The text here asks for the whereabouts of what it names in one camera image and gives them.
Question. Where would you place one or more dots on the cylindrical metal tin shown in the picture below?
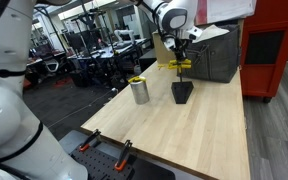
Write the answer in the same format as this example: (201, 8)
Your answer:
(140, 93)

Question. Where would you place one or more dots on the white office chair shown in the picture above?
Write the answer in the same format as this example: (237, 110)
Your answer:
(52, 65)

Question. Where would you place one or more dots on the black work cart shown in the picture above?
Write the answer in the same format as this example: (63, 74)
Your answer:
(97, 53)

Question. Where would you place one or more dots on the red tool cabinet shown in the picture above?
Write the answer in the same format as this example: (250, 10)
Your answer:
(267, 76)

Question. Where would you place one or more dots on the black waste bin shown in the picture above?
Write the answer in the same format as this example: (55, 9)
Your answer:
(80, 79)

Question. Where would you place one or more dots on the black triangular tool stand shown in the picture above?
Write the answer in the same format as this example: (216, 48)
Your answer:
(182, 91)

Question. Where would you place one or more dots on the grey fabric storage bin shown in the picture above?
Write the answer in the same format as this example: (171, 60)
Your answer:
(217, 63)

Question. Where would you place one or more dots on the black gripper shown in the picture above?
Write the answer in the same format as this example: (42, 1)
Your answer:
(179, 43)

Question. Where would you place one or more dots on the red floor mat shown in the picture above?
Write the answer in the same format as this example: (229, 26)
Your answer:
(62, 82)

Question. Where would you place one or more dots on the black perforated mounting board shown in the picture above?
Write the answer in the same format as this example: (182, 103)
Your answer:
(97, 165)

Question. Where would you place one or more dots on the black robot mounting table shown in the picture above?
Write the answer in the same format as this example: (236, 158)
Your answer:
(150, 171)

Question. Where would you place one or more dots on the white cloth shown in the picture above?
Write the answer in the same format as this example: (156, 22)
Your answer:
(214, 33)

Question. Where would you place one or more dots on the white paper sheet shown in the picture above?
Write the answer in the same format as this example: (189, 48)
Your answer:
(230, 10)

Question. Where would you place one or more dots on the black pedestal cabinet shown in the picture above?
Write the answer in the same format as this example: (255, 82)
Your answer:
(147, 60)

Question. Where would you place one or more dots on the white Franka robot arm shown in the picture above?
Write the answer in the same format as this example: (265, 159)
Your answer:
(4, 126)

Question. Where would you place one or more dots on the brown cardboard box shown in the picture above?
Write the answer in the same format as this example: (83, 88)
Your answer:
(159, 50)

